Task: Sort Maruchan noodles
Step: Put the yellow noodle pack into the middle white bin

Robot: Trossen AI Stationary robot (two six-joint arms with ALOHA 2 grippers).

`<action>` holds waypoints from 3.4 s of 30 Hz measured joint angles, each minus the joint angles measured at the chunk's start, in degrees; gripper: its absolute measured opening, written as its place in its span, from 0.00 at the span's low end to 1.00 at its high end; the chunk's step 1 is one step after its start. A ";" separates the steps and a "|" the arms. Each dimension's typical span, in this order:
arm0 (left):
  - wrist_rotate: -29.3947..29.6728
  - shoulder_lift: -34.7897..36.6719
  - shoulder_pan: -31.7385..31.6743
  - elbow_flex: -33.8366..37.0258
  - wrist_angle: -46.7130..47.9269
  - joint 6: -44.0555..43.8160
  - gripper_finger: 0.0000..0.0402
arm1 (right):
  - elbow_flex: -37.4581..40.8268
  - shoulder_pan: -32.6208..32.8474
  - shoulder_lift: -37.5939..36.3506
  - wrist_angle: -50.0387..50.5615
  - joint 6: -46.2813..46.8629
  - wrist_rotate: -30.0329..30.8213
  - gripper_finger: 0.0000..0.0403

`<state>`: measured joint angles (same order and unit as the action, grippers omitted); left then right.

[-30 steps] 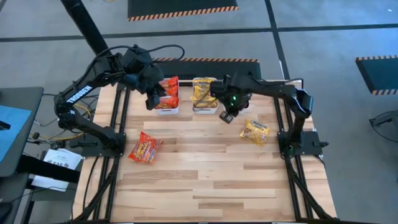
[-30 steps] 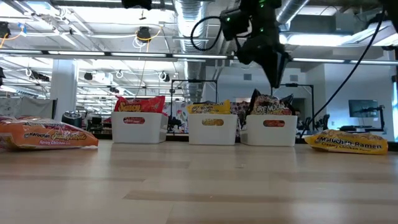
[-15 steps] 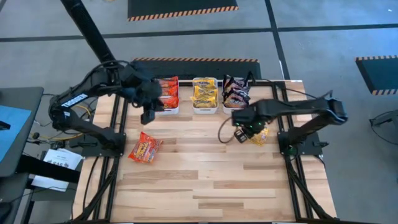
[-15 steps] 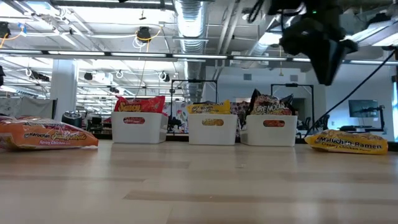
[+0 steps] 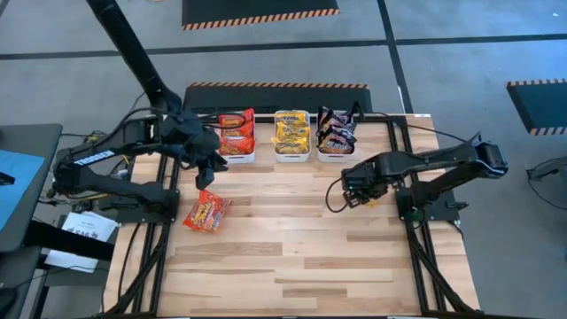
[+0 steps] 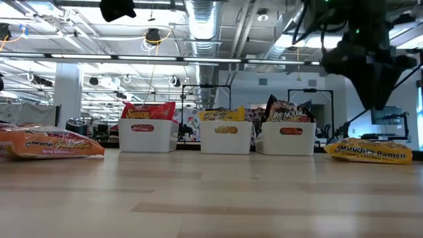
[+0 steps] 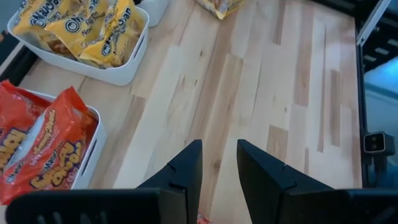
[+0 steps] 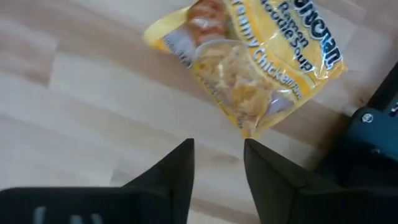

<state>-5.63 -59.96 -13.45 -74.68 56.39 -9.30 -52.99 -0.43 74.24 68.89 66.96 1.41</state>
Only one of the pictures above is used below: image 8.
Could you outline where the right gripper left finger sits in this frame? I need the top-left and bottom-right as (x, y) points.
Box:
(0, 138), (195, 224)

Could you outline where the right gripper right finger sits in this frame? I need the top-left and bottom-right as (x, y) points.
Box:
(243, 138), (398, 224)

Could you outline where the yellow Maruchan ramen packet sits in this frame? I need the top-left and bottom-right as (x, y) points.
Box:
(142, 0), (348, 139)

